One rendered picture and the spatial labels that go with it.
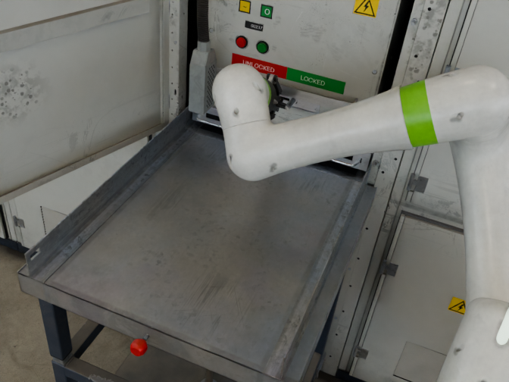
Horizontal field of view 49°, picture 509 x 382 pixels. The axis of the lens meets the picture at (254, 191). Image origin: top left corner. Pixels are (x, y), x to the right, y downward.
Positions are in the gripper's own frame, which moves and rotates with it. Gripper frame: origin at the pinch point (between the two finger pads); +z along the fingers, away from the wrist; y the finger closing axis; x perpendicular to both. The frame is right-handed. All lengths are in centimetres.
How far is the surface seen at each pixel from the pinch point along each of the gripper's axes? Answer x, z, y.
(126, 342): -40, 37, 98
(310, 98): 7.5, 1.7, -3.7
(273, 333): 21, -39, 44
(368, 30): 17.9, -4.7, -22.5
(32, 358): -66, 20, 108
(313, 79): 6.6, 3.5, -8.5
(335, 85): 12.8, 3.3, -8.7
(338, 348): 33, 46, 74
